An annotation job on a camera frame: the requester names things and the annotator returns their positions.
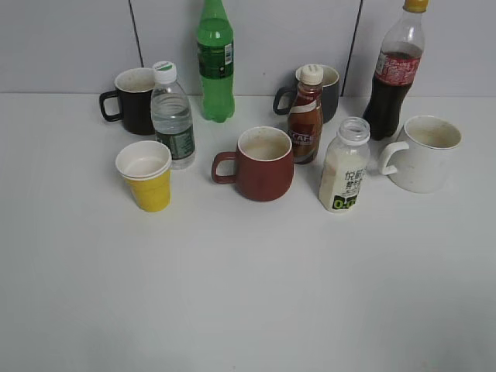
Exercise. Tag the cola bottle yellow cap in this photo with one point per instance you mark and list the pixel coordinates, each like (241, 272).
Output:
(397, 63)

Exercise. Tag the black mug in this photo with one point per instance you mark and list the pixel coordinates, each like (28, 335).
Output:
(133, 90)

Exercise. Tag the milk bottle without cap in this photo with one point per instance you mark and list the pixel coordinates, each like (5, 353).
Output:
(345, 164)

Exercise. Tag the clear water bottle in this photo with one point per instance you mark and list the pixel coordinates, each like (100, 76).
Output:
(170, 111)

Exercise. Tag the red ceramic mug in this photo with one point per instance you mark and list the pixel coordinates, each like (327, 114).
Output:
(261, 167)

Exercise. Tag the white ceramic mug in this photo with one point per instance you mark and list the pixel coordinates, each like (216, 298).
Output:
(419, 159)

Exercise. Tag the yellow paper cup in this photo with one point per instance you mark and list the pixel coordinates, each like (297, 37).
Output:
(146, 168)

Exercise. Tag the dark grey mug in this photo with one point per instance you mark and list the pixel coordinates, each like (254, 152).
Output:
(329, 96)

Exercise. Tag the brown coffee bottle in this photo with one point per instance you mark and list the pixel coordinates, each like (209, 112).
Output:
(305, 118)

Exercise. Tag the green soda bottle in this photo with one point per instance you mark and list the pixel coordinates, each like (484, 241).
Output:
(215, 41)

